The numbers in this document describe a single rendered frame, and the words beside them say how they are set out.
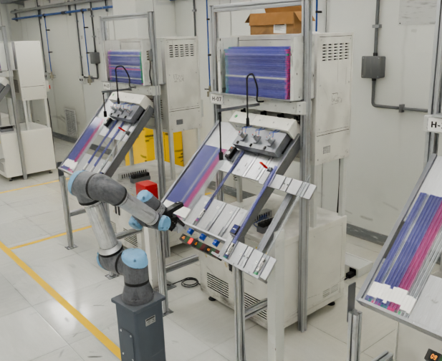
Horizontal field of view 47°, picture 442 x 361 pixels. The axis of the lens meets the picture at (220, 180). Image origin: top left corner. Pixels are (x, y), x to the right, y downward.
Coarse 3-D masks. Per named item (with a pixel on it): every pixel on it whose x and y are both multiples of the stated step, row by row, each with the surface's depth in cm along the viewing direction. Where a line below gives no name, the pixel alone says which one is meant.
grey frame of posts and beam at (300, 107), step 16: (304, 0) 252; (304, 16) 254; (304, 32) 255; (304, 48) 257; (304, 64) 259; (304, 80) 261; (224, 96) 308; (304, 96) 263; (288, 112) 271; (304, 112) 265; (304, 128) 268; (304, 144) 270; (304, 160) 273; (304, 176) 275; (304, 208) 280; (304, 224) 283; (160, 240) 314; (304, 240) 286; (160, 256) 316; (304, 256) 289; (160, 272) 318; (240, 272) 257; (304, 272) 292; (160, 288) 322; (240, 288) 259; (304, 288) 295; (240, 304) 261; (240, 320) 264; (240, 336) 266; (240, 352) 269
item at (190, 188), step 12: (204, 156) 309; (216, 156) 302; (192, 168) 308; (204, 168) 302; (216, 168) 295; (180, 180) 308; (192, 180) 301; (204, 180) 295; (180, 192) 301; (192, 192) 295; (168, 204) 301; (192, 204) 288; (180, 216) 288
